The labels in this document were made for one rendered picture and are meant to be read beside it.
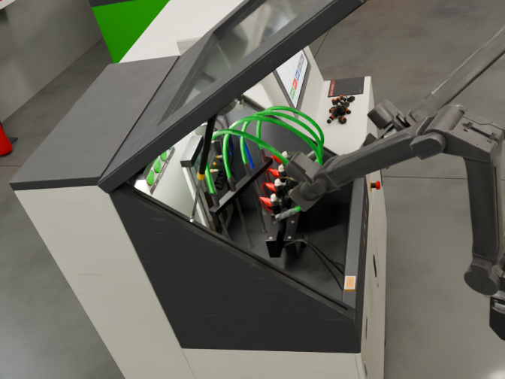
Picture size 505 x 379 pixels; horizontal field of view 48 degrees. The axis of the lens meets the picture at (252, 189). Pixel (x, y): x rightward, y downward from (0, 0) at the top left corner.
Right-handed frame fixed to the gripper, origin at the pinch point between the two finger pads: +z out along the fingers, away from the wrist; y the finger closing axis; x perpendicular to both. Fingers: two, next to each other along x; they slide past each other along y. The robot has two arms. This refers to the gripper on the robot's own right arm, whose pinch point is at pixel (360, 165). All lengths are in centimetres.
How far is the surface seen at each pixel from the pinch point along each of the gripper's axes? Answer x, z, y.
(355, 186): -23.1, 28.4, -10.5
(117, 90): 9, 34, 73
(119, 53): -253, 301, 177
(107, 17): -253, 274, 201
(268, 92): -26.0, 23.3, 35.6
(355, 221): -5.2, 24.2, -14.9
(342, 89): -86, 45, 12
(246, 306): 43, 32, 0
